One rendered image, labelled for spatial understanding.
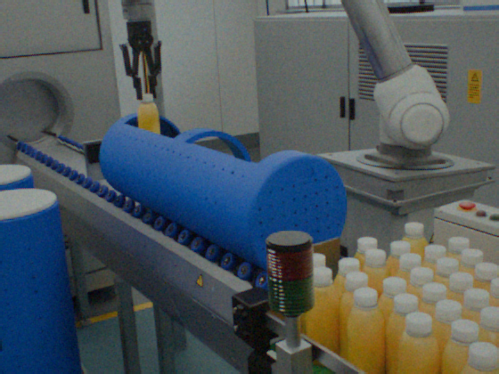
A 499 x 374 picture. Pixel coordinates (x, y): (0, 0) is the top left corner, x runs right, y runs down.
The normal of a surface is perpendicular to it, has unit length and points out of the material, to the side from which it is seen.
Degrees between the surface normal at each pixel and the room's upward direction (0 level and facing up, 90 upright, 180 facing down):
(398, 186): 90
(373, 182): 90
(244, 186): 53
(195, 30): 90
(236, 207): 75
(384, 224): 90
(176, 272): 70
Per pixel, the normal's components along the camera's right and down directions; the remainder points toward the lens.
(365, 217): -0.88, 0.18
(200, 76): 0.47, 0.22
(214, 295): -0.80, -0.14
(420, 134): -0.05, 0.25
